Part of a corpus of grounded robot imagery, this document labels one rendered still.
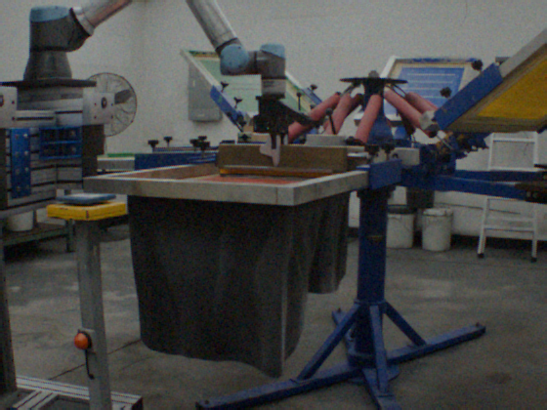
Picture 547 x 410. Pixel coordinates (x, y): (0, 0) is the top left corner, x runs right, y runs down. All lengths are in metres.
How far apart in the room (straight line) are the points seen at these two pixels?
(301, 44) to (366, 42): 0.70
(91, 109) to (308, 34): 4.89
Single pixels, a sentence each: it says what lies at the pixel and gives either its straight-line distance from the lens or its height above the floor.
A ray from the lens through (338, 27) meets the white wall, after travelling 6.39.
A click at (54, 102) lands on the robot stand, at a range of 1.83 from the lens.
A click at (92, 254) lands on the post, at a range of 1.40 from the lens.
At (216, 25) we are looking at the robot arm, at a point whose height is 1.39.
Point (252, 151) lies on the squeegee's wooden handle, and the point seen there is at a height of 1.03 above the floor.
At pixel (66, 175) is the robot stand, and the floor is 0.98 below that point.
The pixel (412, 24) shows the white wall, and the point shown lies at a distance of 6.17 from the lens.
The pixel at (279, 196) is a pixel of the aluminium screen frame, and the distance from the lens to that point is 1.33.
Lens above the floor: 1.12
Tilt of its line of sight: 8 degrees down
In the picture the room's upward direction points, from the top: straight up
